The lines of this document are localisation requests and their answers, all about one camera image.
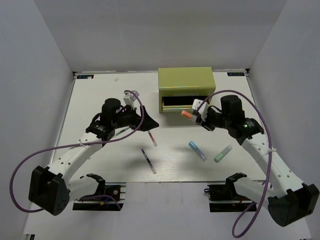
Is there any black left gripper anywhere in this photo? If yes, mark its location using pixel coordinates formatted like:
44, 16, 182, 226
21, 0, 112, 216
112, 105, 159, 132

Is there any red refill pen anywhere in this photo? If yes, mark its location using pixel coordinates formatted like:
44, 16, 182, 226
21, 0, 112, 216
148, 131, 158, 147

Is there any green eraser stick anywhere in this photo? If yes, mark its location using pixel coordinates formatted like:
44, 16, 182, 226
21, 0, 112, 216
214, 144, 233, 163

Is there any orange cap marker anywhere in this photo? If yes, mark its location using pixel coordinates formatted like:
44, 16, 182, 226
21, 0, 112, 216
181, 110, 193, 119

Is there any green metal tool chest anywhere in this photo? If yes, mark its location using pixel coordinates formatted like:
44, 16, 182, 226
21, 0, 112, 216
158, 66, 216, 113

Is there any blue cap marker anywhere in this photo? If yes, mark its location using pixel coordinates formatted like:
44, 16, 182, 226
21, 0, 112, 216
188, 141, 207, 161

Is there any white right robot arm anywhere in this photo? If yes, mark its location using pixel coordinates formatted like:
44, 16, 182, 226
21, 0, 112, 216
191, 95, 320, 227

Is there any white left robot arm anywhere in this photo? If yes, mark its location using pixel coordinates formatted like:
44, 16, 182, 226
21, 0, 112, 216
28, 98, 159, 216

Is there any green refill pen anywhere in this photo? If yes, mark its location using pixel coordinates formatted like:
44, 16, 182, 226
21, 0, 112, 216
113, 126, 131, 138

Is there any right corner label sticker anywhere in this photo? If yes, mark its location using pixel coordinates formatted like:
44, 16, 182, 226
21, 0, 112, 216
227, 72, 246, 77

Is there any corner label sticker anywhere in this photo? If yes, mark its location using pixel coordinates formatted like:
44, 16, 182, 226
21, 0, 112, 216
76, 74, 94, 80
227, 72, 246, 77

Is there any blue refill pen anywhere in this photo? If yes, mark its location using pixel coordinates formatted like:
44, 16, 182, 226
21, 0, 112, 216
141, 149, 157, 175

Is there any left corner label sticker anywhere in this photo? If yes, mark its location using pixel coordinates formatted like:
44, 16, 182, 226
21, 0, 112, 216
76, 74, 94, 80

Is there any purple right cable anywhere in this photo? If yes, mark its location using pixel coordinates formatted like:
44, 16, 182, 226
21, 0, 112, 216
196, 89, 273, 239

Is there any purple cable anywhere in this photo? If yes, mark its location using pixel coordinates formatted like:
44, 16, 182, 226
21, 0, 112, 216
9, 89, 146, 214
196, 89, 273, 239

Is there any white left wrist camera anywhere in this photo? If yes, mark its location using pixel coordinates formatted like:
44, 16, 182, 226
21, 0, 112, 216
123, 90, 140, 109

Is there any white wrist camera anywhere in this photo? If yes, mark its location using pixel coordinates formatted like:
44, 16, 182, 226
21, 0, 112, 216
191, 99, 209, 121
123, 90, 140, 109

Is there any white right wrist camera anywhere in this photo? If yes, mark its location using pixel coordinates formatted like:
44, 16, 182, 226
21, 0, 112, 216
191, 99, 209, 121

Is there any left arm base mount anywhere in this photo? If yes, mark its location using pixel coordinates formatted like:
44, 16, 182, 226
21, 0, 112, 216
72, 182, 127, 212

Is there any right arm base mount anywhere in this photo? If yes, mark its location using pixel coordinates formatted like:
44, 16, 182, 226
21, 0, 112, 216
203, 183, 252, 213

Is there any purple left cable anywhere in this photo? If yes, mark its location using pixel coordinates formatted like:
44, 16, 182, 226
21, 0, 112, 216
9, 89, 146, 214

